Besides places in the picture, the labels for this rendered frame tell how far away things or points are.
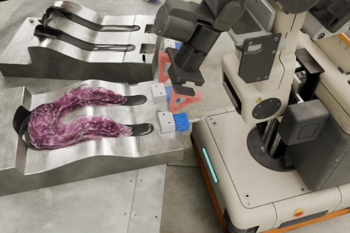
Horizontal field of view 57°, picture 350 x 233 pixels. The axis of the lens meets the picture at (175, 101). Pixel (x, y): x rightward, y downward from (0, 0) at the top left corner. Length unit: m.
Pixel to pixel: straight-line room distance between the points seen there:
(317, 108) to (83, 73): 0.76
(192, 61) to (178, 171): 1.17
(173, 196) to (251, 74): 0.95
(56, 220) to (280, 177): 0.98
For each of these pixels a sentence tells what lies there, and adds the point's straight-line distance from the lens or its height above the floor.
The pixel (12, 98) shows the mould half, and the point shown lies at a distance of 0.94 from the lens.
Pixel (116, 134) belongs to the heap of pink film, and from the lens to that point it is 0.81.
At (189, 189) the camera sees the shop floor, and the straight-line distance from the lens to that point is 1.71.
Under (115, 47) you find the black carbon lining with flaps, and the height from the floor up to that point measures 0.88.
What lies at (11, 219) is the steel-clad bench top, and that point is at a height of 0.80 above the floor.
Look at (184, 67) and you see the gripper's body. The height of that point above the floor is 1.09.
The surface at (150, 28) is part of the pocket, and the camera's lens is 1.15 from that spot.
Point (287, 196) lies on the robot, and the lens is 1.46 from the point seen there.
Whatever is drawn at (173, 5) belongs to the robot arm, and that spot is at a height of 1.23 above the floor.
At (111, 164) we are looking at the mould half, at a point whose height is 0.85.
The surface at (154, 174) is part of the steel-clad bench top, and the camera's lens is 0.83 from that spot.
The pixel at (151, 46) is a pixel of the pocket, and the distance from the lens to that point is 1.06.
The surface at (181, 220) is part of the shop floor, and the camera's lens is 1.64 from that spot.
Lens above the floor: 1.52
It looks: 48 degrees down
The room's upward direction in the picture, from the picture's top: straight up
